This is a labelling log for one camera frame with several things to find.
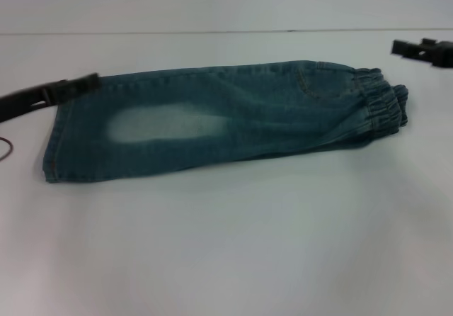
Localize thin brown cable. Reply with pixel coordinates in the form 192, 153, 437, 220
0, 137, 16, 162

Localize blue denim shorts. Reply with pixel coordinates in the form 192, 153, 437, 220
42, 60, 411, 185

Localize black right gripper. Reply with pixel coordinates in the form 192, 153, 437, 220
391, 38, 453, 68

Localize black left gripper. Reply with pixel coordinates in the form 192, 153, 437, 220
0, 72, 101, 125

